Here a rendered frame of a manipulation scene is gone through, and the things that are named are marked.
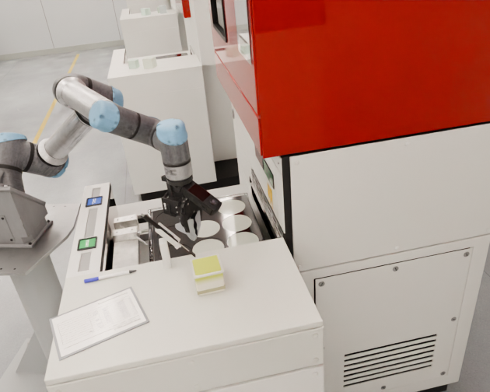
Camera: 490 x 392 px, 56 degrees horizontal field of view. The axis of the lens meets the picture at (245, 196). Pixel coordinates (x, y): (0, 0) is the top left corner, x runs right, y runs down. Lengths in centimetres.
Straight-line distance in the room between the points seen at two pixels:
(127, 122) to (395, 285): 100
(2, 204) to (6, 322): 124
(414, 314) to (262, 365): 78
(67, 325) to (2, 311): 180
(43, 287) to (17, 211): 38
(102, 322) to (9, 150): 88
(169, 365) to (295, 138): 63
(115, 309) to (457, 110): 104
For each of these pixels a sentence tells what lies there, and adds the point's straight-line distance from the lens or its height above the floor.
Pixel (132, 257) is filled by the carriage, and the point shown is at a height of 88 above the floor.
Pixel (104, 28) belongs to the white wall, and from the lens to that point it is 934.
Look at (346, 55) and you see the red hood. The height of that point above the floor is 146.
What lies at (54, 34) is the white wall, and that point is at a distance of 947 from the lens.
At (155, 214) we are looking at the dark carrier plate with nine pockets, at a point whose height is 90.
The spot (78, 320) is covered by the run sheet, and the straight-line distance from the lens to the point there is 123.
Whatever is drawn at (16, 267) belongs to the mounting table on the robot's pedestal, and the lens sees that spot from 177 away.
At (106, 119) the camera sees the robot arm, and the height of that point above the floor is 137.
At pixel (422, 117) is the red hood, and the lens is 136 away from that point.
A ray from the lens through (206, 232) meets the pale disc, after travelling 153.
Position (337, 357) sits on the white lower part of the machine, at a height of 40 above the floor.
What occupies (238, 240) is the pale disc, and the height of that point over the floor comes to 90.
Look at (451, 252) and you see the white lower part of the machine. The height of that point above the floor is 78.
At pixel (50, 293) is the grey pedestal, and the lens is 204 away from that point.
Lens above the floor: 176
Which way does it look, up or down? 30 degrees down
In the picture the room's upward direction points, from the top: 6 degrees counter-clockwise
